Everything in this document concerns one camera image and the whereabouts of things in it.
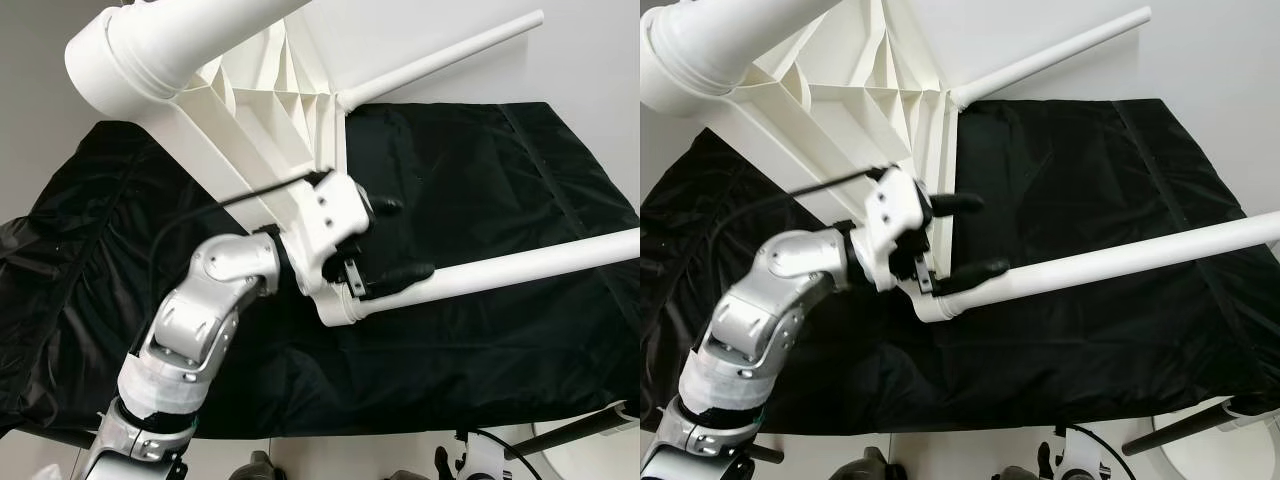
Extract white plastic table leg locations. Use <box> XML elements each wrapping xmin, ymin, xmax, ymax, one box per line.
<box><xmin>65</xmin><ymin>0</ymin><xmax>313</xmax><ymax>116</ymax></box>
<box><xmin>335</xmin><ymin>10</ymin><xmax>546</xmax><ymax>109</ymax></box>
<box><xmin>912</xmin><ymin>212</ymin><xmax>1280</xmax><ymax>323</ymax></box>
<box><xmin>640</xmin><ymin>0</ymin><xmax>846</xmax><ymax>116</ymax></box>
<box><xmin>318</xmin><ymin>228</ymin><xmax>641</xmax><ymax>326</ymax></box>
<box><xmin>948</xmin><ymin>5</ymin><xmax>1153</xmax><ymax>111</ymax></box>

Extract white plastic children table top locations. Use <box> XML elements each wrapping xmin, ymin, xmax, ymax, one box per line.
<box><xmin>130</xmin><ymin>0</ymin><xmax>401</xmax><ymax>326</ymax></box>
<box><xmin>690</xmin><ymin>0</ymin><xmax>1006</xmax><ymax>323</ymax></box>

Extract black cloth table cover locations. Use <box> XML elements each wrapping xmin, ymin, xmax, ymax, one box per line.
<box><xmin>640</xmin><ymin>97</ymin><xmax>1280</xmax><ymax>436</ymax></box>
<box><xmin>0</xmin><ymin>100</ymin><xmax>641</xmax><ymax>441</ymax></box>

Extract black metal table leg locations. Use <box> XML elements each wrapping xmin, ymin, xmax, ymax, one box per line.
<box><xmin>0</xmin><ymin>425</ymin><xmax>101</xmax><ymax>451</ymax></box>
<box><xmin>503</xmin><ymin>400</ymin><xmax>631</xmax><ymax>461</ymax></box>
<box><xmin>740</xmin><ymin>440</ymin><xmax>786</xmax><ymax>467</ymax></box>
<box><xmin>1120</xmin><ymin>400</ymin><xmax>1236</xmax><ymax>457</ymax></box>

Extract grey robot left leg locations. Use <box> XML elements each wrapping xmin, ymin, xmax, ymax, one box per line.
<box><xmin>838</xmin><ymin>447</ymin><xmax>906</xmax><ymax>480</ymax></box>
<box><xmin>232</xmin><ymin>450</ymin><xmax>286</xmax><ymax>480</ymax></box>

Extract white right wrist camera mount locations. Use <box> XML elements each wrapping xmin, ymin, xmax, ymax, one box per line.
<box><xmin>455</xmin><ymin>440</ymin><xmax>506</xmax><ymax>480</ymax></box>
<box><xmin>1058</xmin><ymin>438</ymin><xmax>1106</xmax><ymax>480</ymax></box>

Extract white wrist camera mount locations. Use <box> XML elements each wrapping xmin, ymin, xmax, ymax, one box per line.
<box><xmin>278</xmin><ymin>172</ymin><xmax>377</xmax><ymax>299</ymax></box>
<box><xmin>1058</xmin><ymin>438</ymin><xmax>1106</xmax><ymax>480</ymax></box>
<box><xmin>858</xmin><ymin>165</ymin><xmax>941</xmax><ymax>293</ymax></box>
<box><xmin>455</xmin><ymin>440</ymin><xmax>506</xmax><ymax>480</ymax></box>

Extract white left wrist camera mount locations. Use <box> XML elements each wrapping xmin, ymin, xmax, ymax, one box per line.
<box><xmin>858</xmin><ymin>165</ymin><xmax>941</xmax><ymax>293</ymax></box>
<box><xmin>278</xmin><ymin>172</ymin><xmax>377</xmax><ymax>299</ymax></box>

